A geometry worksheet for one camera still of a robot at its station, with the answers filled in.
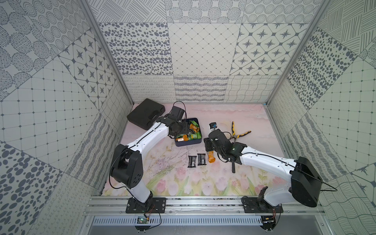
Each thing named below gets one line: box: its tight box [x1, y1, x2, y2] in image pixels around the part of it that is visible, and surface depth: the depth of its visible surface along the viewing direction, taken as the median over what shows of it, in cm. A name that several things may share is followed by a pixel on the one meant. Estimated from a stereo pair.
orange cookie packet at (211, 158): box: [207, 150, 216, 164], surface depth 90 cm
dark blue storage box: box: [174, 117, 203, 147], surface depth 100 cm
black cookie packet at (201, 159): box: [196, 153, 207, 166], surface depth 91 cm
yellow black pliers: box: [231, 120, 252, 143], surface depth 103 cm
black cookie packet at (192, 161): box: [187, 155, 197, 168], surface depth 90 cm
